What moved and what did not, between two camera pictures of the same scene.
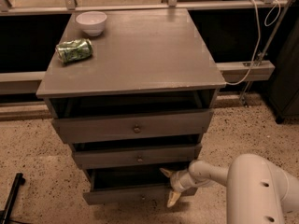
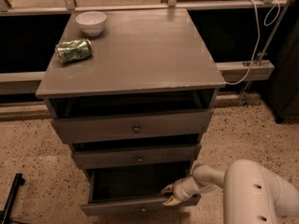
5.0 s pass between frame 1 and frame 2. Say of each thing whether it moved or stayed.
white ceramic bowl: stayed
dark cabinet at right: stayed
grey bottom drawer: moved
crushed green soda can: stayed
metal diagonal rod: stayed
